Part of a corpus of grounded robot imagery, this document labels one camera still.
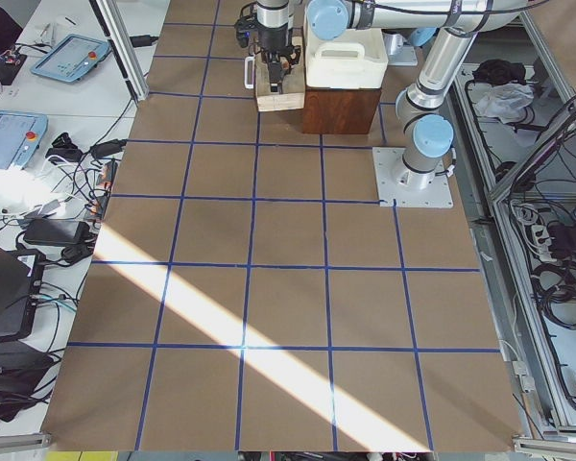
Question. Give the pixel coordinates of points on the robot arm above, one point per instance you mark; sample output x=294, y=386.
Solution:
x=458, y=23

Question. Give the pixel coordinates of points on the dark brown wooden cabinet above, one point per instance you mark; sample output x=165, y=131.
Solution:
x=339, y=111

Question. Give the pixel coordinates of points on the white plastic tray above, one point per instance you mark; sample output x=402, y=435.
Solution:
x=357, y=59

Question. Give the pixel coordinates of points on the blue teach pendant far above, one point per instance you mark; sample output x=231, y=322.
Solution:
x=71, y=59

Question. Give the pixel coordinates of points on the blue teach pendant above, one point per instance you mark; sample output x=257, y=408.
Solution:
x=20, y=136
x=71, y=59

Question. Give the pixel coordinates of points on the black cloth bundle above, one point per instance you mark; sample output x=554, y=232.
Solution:
x=500, y=72

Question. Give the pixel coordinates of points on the white crumpled cloth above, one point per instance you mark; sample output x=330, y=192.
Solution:
x=507, y=102

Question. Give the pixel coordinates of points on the blue teach pendant near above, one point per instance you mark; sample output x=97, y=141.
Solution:
x=20, y=136

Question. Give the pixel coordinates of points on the black power brick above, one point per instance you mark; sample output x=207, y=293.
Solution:
x=55, y=232

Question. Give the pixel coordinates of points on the black laptop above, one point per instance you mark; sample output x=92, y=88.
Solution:
x=21, y=273

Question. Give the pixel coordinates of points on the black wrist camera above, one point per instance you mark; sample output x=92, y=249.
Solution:
x=245, y=24

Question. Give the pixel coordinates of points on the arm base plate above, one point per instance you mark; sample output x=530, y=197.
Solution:
x=399, y=186

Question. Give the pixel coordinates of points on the aluminium frame post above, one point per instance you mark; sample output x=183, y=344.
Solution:
x=114, y=29

